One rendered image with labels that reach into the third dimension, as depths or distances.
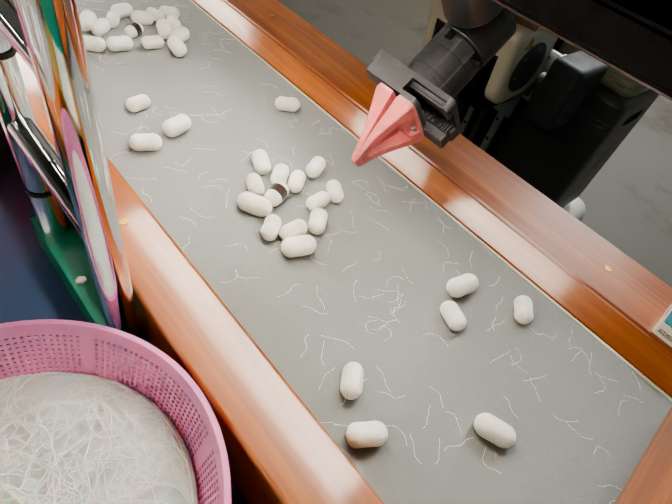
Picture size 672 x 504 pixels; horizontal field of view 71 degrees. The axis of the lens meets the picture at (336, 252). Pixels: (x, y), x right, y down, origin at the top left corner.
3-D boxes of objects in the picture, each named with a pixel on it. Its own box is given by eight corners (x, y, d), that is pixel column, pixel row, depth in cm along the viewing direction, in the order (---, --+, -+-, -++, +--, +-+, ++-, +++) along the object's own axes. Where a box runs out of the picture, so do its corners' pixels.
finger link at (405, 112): (360, 162, 44) (429, 88, 44) (313, 122, 47) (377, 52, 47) (378, 188, 51) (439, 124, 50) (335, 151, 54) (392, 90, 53)
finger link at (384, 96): (377, 177, 43) (448, 101, 43) (328, 135, 46) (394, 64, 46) (393, 202, 50) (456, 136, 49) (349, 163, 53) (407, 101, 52)
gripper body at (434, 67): (441, 114, 43) (499, 54, 43) (367, 61, 47) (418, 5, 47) (449, 146, 49) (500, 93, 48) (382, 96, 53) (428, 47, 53)
